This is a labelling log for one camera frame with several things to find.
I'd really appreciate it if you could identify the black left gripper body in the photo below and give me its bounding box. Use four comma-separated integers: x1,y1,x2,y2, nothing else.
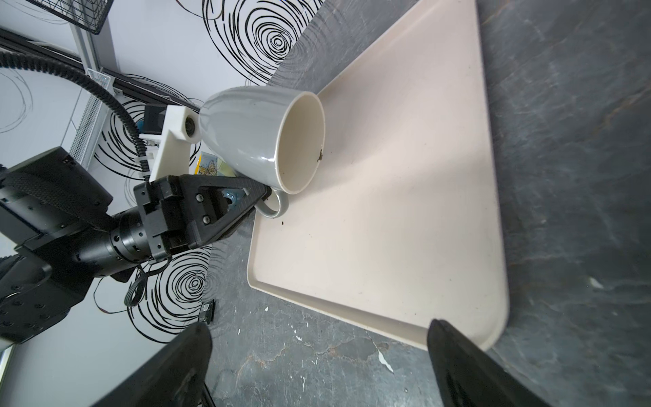
108,175,203,262

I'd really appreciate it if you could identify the beige plastic tray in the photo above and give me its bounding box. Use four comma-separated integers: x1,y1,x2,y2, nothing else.
247,1,509,350

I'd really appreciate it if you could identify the grey mug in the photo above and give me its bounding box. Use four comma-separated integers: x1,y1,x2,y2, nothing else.
199,86,326,219

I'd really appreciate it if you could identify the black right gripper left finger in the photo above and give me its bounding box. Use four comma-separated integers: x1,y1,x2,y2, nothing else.
95,322,214,406

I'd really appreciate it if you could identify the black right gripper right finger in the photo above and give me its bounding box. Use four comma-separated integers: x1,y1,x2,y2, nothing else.
427,319,548,407

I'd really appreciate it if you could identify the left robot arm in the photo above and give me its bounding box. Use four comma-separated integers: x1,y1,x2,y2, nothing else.
1,52,271,348

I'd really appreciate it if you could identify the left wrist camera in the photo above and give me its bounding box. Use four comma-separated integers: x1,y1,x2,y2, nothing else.
140,104,202,181

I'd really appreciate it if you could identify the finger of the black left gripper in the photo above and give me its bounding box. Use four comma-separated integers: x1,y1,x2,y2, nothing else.
179,175,271,249

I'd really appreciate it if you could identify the white mesh wall shelf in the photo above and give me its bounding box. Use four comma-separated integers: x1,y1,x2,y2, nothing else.
69,92,112,169

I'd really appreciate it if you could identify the blue butterfly mug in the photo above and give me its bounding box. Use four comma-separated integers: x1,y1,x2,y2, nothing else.
195,151,242,210

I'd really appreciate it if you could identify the black wire basket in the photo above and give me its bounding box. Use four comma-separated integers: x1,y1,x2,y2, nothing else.
28,0,114,35

